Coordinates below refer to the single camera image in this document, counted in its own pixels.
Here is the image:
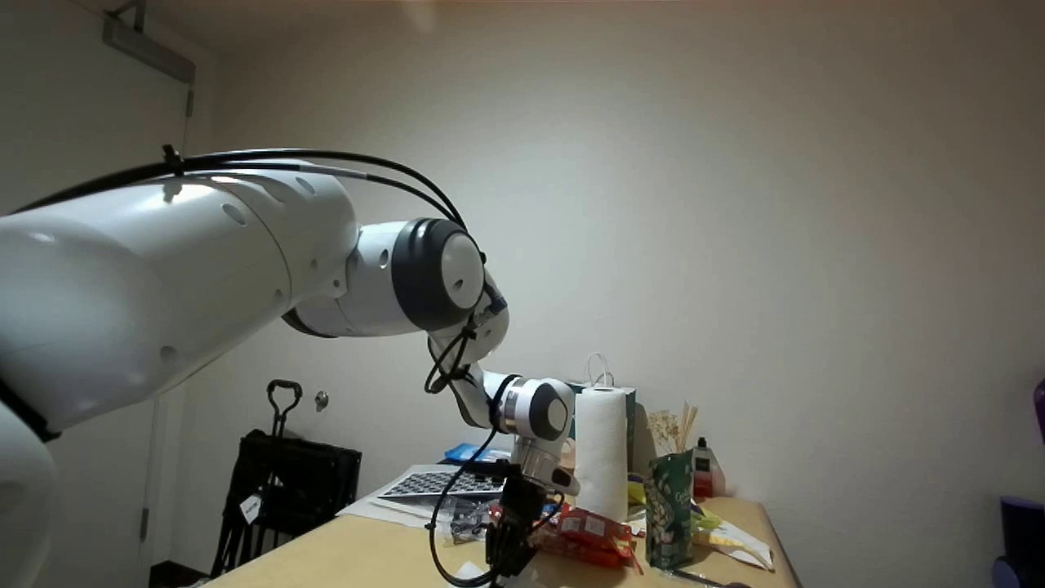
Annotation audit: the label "purple object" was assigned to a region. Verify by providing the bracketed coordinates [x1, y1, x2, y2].
[991, 375, 1045, 588]

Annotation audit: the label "dark green snack bag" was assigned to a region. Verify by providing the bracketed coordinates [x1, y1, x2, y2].
[644, 448, 704, 576]

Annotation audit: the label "yellow green packet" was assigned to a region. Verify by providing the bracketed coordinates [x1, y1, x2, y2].
[695, 513, 780, 576]

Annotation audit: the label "wooden reed sticks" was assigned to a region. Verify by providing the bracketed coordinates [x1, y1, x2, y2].
[650, 401, 704, 459]

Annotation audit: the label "black folding crate cart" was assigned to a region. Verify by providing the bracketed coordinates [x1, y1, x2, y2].
[209, 375, 365, 576]

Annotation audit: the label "red snack packets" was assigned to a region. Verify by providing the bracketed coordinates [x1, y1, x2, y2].
[532, 500, 639, 572]

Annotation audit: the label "blue plastic packet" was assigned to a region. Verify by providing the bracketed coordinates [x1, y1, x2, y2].
[440, 439, 515, 470]

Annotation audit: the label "white paper sheets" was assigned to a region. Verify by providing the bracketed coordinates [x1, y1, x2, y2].
[337, 476, 515, 539]

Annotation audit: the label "grey door closer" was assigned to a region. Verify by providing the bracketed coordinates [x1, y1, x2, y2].
[102, 0, 200, 85]

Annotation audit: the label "white paper towel roll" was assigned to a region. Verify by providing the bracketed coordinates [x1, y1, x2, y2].
[572, 383, 636, 524]

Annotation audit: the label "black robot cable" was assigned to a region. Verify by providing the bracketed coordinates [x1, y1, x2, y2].
[16, 144, 572, 588]

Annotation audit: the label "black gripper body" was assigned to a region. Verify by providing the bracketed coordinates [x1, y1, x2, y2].
[495, 470, 549, 545]

